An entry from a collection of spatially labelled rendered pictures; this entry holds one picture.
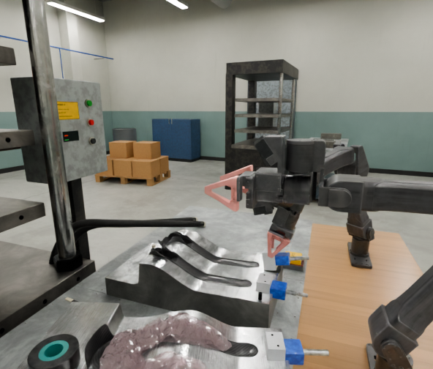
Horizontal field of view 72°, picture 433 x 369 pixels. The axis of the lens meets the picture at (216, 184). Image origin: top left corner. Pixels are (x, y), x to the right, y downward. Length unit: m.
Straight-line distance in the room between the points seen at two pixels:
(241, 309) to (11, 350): 0.56
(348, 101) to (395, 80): 0.92
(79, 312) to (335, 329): 0.64
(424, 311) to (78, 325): 0.68
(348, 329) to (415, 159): 6.65
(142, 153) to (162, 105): 3.27
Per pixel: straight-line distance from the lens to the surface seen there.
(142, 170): 5.56
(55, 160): 1.13
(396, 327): 0.71
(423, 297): 0.69
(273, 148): 0.58
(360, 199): 0.58
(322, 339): 0.88
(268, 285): 0.82
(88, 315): 0.78
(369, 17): 7.49
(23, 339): 0.96
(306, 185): 0.58
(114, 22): 10.04
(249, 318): 0.84
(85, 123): 1.41
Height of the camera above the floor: 1.36
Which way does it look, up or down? 14 degrees down
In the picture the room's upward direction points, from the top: straight up
